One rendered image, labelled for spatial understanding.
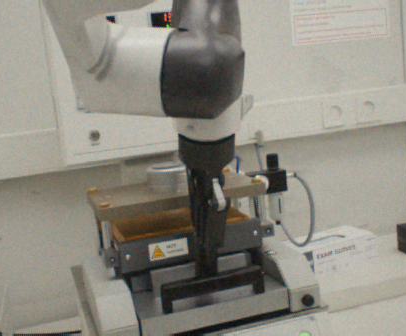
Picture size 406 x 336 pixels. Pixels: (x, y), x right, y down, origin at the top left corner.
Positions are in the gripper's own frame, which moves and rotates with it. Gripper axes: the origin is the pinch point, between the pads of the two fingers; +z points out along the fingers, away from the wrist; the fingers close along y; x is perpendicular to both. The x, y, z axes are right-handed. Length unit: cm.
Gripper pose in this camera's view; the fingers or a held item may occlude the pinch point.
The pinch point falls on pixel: (206, 259)
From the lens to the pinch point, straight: 85.9
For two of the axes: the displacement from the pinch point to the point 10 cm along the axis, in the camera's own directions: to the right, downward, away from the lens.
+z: 0.1, 8.9, 4.6
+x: 9.5, -1.4, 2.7
